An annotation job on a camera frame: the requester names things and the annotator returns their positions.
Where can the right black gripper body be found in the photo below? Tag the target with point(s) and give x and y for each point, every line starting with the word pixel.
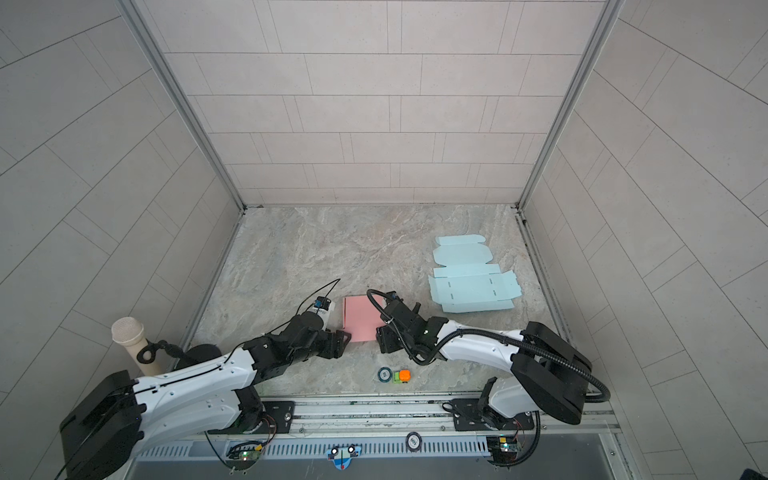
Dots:
pixel 391 342

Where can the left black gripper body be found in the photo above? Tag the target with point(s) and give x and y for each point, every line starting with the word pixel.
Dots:
pixel 324 347

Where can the pink paper box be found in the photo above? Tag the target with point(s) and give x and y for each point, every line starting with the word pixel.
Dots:
pixel 360 319

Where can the light blue paper box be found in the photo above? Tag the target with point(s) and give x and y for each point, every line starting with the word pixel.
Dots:
pixel 467 280

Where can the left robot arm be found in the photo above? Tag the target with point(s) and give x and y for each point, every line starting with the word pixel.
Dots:
pixel 122 416

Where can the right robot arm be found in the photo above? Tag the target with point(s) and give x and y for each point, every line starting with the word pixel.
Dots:
pixel 546 374

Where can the orange green small toy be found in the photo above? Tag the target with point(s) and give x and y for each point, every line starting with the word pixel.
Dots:
pixel 402 376

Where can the blue red sticker tag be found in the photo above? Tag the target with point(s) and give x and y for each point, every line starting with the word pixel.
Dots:
pixel 341 456

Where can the black round stand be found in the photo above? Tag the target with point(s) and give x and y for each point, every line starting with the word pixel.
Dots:
pixel 191 357

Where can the left green circuit board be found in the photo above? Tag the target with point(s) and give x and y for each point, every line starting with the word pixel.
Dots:
pixel 245 455

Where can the green circuit board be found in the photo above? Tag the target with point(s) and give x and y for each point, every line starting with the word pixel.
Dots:
pixel 245 455
pixel 503 450

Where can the right green circuit board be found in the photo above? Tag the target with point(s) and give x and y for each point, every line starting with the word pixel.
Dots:
pixel 503 450

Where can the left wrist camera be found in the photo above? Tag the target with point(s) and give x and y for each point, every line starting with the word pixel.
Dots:
pixel 322 304

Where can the aluminium rail frame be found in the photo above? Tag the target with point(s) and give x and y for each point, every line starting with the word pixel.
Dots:
pixel 322 416

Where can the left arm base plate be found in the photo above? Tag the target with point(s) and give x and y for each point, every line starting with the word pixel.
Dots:
pixel 272 417

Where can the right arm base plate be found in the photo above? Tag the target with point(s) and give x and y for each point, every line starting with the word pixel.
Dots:
pixel 467 416

